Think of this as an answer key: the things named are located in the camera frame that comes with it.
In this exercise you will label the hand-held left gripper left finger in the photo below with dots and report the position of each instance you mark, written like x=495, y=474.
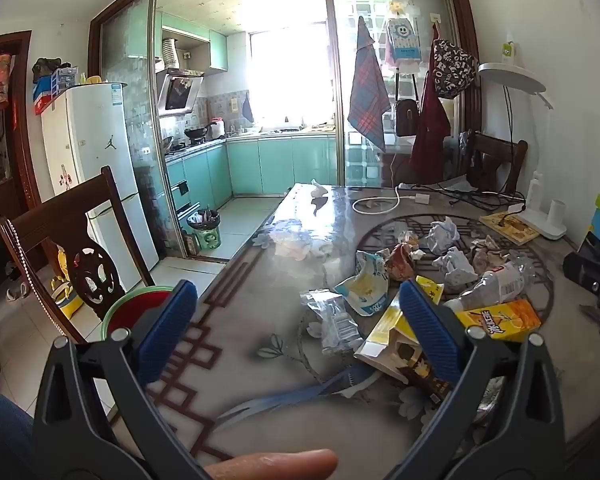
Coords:
x=165, y=332

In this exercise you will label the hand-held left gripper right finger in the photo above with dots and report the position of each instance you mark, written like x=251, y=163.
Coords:
x=430, y=332

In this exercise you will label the red bin with green rim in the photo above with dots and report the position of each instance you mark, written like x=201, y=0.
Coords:
x=130, y=310

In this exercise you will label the yellow brown snack packet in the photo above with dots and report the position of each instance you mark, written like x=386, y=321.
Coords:
x=390, y=345

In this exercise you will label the white paper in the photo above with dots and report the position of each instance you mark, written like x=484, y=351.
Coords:
x=442, y=235
x=455, y=267

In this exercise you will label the brown snack wrapper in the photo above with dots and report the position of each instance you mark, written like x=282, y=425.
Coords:
x=400, y=262

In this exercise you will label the yellow drink carton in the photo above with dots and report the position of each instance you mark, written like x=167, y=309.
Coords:
x=505, y=317

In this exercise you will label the blue white snack packet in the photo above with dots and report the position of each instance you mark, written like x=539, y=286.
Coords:
x=365, y=290

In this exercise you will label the clear plastic bottle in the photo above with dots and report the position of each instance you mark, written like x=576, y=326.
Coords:
x=500, y=282

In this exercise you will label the small silver wrapper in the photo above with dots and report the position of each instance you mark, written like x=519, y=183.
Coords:
x=409, y=239

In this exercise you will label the brown paper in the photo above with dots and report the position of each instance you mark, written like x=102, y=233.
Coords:
x=487, y=255

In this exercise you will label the clear plastic bag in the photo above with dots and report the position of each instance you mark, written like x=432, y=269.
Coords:
x=300, y=245

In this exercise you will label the person's left hand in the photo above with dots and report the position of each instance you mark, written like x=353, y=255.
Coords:
x=275, y=465

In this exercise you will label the small bottle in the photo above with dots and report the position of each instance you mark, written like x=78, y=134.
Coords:
x=190, y=244

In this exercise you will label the green waste bin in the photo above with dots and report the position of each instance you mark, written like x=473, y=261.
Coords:
x=207, y=237

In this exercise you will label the yellow toy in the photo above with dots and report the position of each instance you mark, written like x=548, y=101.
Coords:
x=62, y=285

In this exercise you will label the dark wooden chair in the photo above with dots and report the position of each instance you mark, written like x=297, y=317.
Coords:
x=495, y=160
x=55, y=215

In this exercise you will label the grey cloth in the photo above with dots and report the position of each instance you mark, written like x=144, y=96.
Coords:
x=460, y=186

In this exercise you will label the white tissue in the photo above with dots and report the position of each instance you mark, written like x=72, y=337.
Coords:
x=320, y=190

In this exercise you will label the person's jeans leg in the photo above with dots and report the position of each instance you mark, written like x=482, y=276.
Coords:
x=2, y=435

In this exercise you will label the teal lower kitchen cabinets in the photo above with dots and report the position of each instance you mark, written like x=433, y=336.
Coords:
x=275, y=165

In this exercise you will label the teal kitchen cabinets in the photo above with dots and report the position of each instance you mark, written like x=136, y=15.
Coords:
x=275, y=165
x=217, y=50

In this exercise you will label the black wok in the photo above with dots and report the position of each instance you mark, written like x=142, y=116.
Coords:
x=197, y=133

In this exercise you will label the dark red apron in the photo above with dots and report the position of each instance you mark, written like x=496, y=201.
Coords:
x=430, y=125

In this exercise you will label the white jar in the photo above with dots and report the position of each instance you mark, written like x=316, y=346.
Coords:
x=219, y=129

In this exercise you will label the white desk lamp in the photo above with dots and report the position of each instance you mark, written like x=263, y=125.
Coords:
x=510, y=72

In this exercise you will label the brown bag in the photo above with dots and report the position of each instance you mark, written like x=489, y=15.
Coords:
x=406, y=117

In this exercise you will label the white refrigerator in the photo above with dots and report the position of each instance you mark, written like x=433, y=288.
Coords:
x=95, y=125

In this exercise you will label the blue dish cloth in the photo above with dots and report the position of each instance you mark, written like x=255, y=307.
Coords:
x=248, y=107

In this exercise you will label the range hood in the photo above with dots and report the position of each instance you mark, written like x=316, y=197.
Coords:
x=180, y=92

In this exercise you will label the black white patterned bag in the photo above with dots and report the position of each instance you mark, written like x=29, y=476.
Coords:
x=452, y=67

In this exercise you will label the plaid towel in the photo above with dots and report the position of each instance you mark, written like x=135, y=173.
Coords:
x=367, y=95

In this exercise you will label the yellow container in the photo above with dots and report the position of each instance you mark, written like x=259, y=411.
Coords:
x=92, y=80

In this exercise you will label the blue red box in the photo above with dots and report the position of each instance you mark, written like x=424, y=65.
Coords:
x=44, y=97

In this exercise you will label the blue plastic basket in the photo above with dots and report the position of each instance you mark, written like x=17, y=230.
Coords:
x=64, y=79

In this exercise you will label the kitchen window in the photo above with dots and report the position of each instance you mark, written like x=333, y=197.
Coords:
x=290, y=75

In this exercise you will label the teal upper kitchen cabinets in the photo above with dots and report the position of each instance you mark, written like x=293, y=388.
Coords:
x=217, y=50

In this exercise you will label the dark bundle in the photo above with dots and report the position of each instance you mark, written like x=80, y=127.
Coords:
x=47, y=66

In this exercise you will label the blue white tissue holder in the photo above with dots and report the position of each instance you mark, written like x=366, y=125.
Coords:
x=402, y=40

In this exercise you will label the green white wall plug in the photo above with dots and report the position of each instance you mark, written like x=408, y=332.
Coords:
x=507, y=50

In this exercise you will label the silver exhaust duct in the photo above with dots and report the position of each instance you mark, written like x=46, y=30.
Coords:
x=170, y=55

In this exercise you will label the red wall hanging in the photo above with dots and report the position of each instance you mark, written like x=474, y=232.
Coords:
x=0, y=85

